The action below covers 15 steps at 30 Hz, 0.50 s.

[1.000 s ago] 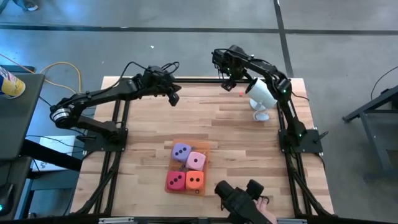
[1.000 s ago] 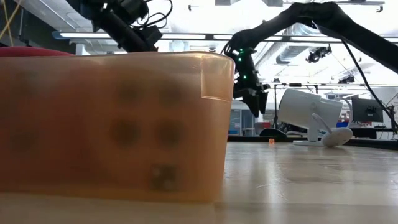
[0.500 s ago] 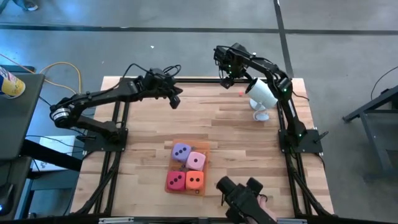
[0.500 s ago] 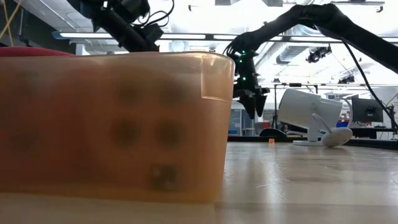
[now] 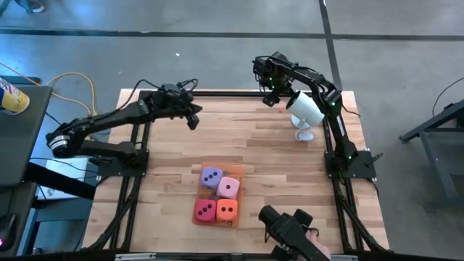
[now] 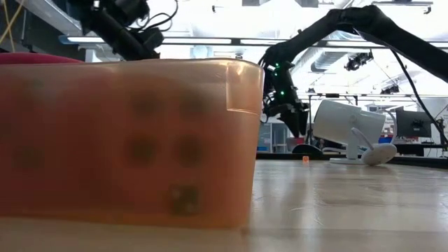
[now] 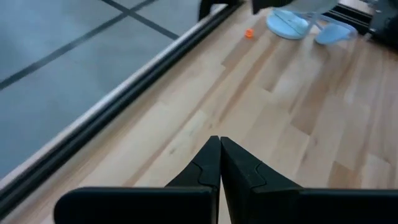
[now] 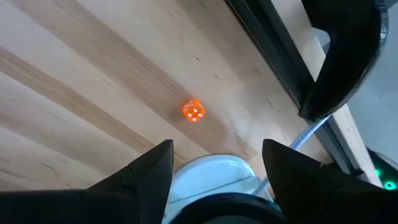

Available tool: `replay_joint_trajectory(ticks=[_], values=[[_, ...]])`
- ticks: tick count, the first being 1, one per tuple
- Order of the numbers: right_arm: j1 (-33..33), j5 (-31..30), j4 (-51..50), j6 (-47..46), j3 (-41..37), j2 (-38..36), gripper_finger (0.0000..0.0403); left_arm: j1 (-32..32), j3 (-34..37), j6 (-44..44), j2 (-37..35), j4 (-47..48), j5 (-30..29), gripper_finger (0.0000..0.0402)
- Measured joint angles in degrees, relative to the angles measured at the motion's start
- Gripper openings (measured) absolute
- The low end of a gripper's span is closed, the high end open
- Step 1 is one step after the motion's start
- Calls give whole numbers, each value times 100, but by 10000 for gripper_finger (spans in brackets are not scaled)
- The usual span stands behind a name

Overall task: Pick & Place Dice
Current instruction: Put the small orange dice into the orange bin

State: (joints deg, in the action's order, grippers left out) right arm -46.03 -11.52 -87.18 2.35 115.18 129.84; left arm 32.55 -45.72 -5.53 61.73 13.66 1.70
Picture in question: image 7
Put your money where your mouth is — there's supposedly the white security camera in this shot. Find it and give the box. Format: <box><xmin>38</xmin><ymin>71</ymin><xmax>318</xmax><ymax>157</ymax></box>
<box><xmin>251</xmin><ymin>0</ymin><xmax>358</xmax><ymax>46</ymax></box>

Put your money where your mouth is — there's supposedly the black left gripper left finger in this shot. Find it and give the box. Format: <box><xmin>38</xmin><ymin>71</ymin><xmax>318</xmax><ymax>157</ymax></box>
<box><xmin>54</xmin><ymin>136</ymin><xmax>221</xmax><ymax>224</ymax></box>

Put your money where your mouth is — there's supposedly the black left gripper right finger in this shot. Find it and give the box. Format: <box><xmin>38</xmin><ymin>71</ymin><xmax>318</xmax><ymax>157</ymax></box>
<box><xmin>220</xmin><ymin>136</ymin><xmax>398</xmax><ymax>224</ymax></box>

